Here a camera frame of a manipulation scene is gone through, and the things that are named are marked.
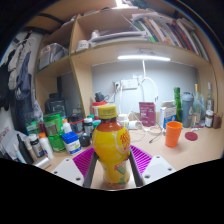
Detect grey shaker bottle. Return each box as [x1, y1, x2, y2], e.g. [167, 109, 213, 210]
[181, 91, 195, 129]

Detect yellow-capped clear bottle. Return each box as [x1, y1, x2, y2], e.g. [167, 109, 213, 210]
[194, 83, 201, 116]

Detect white and blue carton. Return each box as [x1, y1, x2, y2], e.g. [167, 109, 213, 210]
[159, 100, 178, 130]

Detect white wall power outlet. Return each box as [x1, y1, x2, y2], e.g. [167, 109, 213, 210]
[120, 78, 139, 90]

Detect clear glass bottle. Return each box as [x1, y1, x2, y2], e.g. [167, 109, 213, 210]
[205, 82, 215, 113]

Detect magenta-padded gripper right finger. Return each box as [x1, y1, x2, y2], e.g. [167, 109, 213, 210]
[128, 144, 177, 188]

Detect brown mug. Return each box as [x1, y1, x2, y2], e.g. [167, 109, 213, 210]
[212, 113, 223, 130]

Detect hanging clothes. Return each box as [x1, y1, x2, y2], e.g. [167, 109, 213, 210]
[0, 36, 43, 134]

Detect magenta pouch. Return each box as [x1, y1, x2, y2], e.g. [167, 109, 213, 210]
[138, 101, 157, 127]

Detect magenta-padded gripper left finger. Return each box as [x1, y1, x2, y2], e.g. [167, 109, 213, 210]
[51, 145, 100, 189]

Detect orange plastic cup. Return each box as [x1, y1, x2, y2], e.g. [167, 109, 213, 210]
[164, 120, 184, 148]

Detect black appliance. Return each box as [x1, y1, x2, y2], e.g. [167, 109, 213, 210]
[44, 93, 67, 116]

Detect red and white canister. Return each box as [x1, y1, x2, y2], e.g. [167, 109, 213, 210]
[91, 100, 108, 118]

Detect green canister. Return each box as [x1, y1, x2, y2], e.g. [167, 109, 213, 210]
[43, 113, 64, 137]

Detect yellow drink bottle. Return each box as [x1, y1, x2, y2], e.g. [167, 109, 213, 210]
[91, 104, 132, 190]

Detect white light bar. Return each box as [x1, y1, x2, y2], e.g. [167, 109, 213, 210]
[117, 54, 172, 62]

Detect dark green glass bottle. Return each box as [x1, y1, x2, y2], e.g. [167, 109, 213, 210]
[173, 86, 183, 123]

